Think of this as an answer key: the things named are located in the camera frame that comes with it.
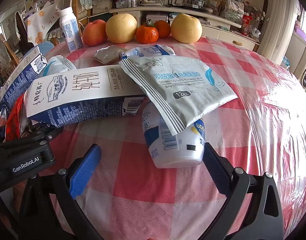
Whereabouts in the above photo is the white blue plastic pouch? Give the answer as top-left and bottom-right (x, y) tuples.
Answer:
(42, 55), (77, 78)

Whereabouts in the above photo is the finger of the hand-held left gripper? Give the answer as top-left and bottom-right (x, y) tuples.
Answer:
(17, 126), (65, 144)

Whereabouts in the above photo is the white yoghurt bottle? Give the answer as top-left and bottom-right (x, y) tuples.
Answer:
(59, 7), (84, 53)

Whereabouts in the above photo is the white and blue milk carton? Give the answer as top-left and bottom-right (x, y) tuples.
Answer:
(25, 65), (146, 127)
(0, 46), (48, 117)

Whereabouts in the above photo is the blue stool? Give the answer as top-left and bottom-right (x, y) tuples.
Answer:
(38, 41), (55, 54)

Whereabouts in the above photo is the white TV cabinet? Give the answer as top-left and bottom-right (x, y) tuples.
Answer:
(109, 5), (261, 53)

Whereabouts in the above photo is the light wooden chair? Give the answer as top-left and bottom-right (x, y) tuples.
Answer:
(0, 34), (20, 68)

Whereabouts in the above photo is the large yellow pear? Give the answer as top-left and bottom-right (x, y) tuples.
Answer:
(105, 13), (138, 44)

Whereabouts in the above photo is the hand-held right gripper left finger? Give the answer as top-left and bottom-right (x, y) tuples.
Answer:
(18, 144), (103, 240)

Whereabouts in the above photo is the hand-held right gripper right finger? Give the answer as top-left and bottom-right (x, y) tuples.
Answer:
(203, 142), (284, 240)

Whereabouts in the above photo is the grey wet wipe packet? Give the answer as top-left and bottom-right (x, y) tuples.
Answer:
(118, 54), (238, 134)

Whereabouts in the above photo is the white plastic bottle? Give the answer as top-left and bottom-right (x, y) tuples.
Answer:
(142, 99), (206, 169)

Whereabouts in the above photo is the silver foil packet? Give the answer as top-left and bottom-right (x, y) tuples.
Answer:
(92, 45), (121, 63)

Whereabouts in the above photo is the orange tangerine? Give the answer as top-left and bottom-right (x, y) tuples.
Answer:
(136, 24), (159, 44)
(154, 20), (171, 39)

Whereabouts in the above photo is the brown cardboard box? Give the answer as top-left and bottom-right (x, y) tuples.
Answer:
(206, 0), (222, 15)

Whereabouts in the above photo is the red snack wrapper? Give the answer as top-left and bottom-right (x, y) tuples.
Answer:
(4, 92), (27, 140)

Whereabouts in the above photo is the small yellow pear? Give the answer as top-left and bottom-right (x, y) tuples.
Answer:
(170, 13), (203, 43)

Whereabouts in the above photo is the red apple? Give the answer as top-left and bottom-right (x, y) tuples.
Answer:
(82, 19), (108, 47)

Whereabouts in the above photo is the orange print tablecloth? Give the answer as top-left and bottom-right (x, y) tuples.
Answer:
(25, 5), (62, 43)

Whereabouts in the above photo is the dark wooden chair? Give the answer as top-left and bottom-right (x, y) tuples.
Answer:
(14, 11), (35, 53)

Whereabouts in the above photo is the white blue milk pouch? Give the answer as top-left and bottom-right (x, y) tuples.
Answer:
(119, 44), (176, 63)

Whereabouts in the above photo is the clear plastic bag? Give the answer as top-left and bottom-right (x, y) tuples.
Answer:
(221, 0), (244, 20)

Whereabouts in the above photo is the red checkered tablecloth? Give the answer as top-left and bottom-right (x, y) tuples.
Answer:
(18, 36), (306, 240)

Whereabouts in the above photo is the pack of small bottles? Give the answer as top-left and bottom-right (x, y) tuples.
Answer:
(115, 0), (137, 8)

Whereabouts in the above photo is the red plastic bag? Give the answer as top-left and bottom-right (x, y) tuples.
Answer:
(241, 15), (253, 35)

